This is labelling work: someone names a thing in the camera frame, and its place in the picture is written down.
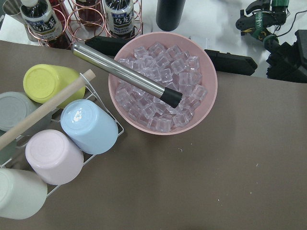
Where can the steel muddler black tip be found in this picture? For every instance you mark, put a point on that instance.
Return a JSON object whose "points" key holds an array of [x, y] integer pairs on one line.
{"points": [[90, 55]]}

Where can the pink bowl of ice cubes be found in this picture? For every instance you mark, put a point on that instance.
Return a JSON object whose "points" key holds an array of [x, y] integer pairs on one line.
{"points": [[209, 76]]}

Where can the light blue plastic cup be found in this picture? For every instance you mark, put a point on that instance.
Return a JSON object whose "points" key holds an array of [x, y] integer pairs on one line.
{"points": [[89, 126]]}

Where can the black plastic bar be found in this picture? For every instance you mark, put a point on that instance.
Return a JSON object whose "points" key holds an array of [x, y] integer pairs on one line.
{"points": [[224, 62]]}

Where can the black thermos bottle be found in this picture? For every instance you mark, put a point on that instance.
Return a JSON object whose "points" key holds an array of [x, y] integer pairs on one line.
{"points": [[168, 14]]}

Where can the brown table mat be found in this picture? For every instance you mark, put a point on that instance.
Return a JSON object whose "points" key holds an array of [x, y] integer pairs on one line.
{"points": [[244, 167]]}

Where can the right oolong tea bottle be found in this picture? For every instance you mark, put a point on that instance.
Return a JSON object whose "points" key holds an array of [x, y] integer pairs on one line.
{"points": [[120, 17]]}

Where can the oolong tea bottle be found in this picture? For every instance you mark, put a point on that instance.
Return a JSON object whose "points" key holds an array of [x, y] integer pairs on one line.
{"points": [[41, 19], [120, 17]]}

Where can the pink plastic cup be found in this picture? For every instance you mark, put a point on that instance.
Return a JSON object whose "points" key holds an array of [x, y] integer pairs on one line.
{"points": [[54, 157]]}

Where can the yellow plastic cup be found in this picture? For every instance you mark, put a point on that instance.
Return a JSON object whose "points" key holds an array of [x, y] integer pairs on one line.
{"points": [[43, 81]]}

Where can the red drink bottle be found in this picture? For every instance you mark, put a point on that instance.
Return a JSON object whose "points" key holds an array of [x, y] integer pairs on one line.
{"points": [[89, 11]]}

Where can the grey green plastic cup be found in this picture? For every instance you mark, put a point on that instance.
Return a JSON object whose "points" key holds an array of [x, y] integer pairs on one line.
{"points": [[14, 107]]}

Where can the left oolong tea bottle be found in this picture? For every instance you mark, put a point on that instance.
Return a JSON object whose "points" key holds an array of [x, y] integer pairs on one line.
{"points": [[41, 19]]}

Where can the black printed stand box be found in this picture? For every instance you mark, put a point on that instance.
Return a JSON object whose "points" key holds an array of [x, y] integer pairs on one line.
{"points": [[287, 62]]}

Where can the white plastic cup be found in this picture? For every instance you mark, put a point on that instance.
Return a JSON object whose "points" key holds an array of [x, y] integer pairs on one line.
{"points": [[22, 193]]}

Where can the steel cup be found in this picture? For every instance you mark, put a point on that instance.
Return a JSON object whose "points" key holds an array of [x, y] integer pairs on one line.
{"points": [[12, 8]]}

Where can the white wire cup rack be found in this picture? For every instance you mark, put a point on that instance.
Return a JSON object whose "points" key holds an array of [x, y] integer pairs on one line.
{"points": [[56, 112]]}

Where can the copper wire bottle rack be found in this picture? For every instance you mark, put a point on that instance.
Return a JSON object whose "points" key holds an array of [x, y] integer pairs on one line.
{"points": [[79, 29]]}

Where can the black teleoperation handle device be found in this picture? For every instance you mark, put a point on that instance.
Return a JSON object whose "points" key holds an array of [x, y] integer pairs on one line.
{"points": [[259, 16]]}

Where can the wooden rack handle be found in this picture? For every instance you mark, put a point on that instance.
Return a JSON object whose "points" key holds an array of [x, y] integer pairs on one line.
{"points": [[45, 108]]}

